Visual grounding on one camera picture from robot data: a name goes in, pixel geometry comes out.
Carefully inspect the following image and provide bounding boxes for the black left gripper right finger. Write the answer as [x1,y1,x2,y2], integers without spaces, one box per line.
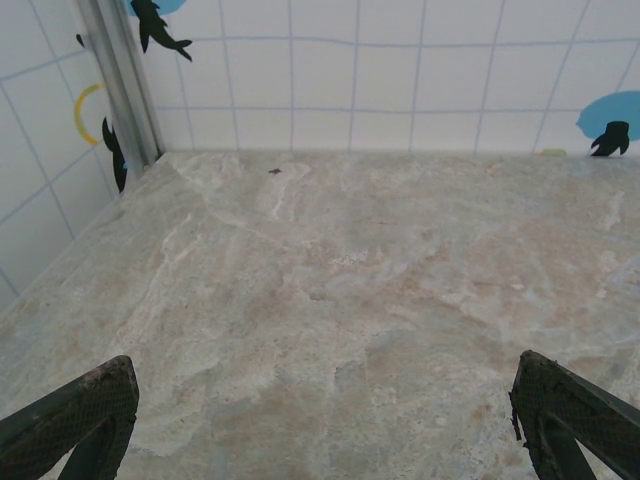
[508,349,640,480]

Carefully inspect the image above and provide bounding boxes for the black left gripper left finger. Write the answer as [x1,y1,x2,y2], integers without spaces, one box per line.
[0,354,140,480]

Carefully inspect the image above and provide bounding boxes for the aluminium corner post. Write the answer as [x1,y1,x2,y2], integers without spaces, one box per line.
[77,0,166,174]

